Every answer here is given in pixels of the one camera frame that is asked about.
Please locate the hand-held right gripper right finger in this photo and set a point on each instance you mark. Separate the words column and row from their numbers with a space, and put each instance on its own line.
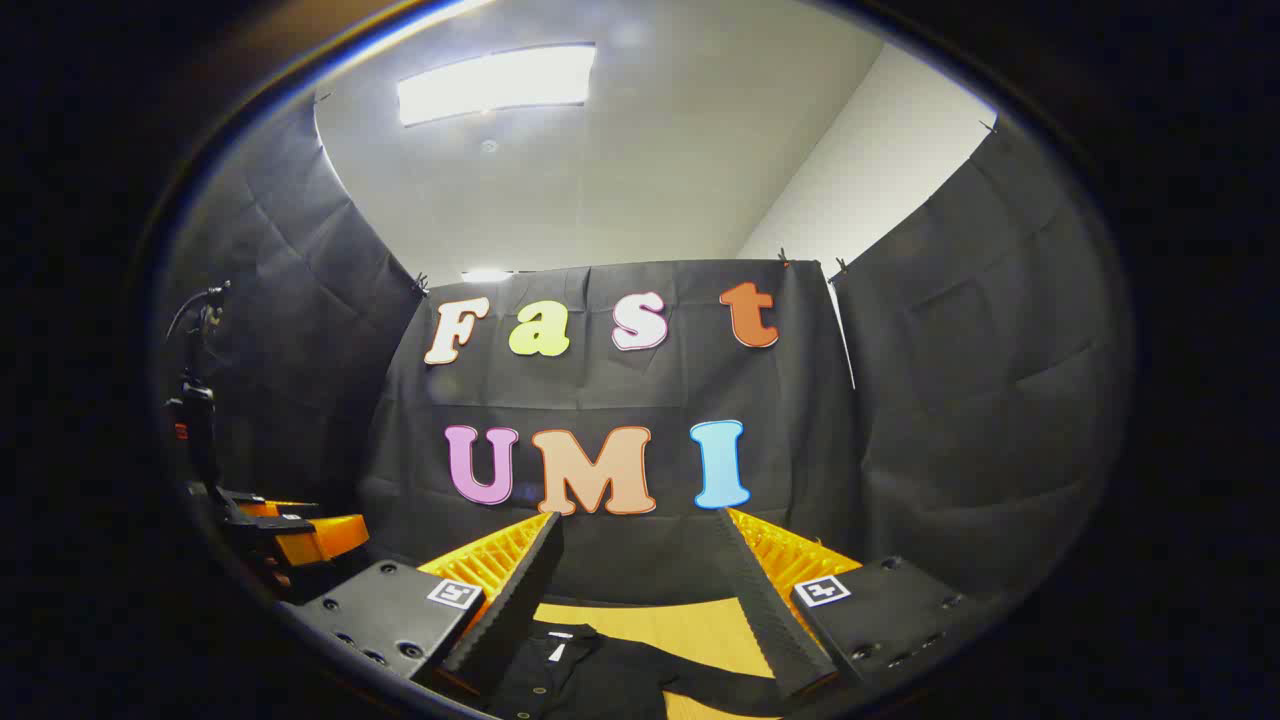
column 765, row 600

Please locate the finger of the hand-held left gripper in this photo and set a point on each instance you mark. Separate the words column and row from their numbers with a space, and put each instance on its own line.
column 320, row 540
column 270, row 507

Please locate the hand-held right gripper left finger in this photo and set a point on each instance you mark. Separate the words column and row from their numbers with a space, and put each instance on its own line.
column 520, row 590

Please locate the black button shirt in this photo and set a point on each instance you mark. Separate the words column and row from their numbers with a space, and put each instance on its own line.
column 600, row 670

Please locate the black backdrop cloth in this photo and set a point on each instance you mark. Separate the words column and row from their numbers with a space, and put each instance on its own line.
column 600, row 400

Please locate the small ceiling light panel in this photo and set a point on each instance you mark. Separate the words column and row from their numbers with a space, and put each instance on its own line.
column 487, row 275

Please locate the large ceiling light panel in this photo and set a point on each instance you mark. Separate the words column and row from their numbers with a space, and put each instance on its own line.
column 495, row 85

